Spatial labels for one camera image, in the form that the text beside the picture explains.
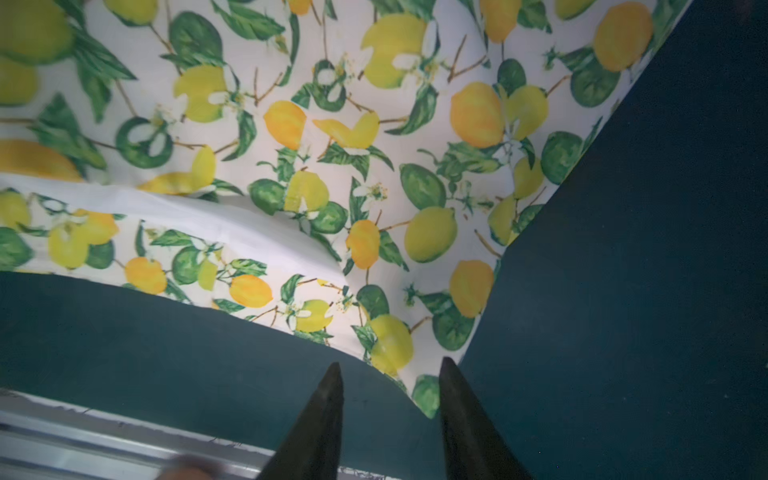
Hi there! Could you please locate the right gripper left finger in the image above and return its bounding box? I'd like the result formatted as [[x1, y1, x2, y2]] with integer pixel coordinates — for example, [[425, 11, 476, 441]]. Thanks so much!
[[257, 362, 344, 480]]

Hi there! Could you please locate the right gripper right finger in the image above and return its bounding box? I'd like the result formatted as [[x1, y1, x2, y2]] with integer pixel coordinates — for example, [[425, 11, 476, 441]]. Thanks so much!
[[439, 357, 532, 479]]

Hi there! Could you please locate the lemon print skirt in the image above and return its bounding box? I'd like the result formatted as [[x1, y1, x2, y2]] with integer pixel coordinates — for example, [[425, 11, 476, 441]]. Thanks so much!
[[1, 1, 688, 417]]

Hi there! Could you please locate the front aluminium rail bed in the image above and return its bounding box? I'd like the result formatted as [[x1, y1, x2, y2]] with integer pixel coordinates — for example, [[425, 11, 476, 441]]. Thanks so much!
[[0, 388, 403, 480]]

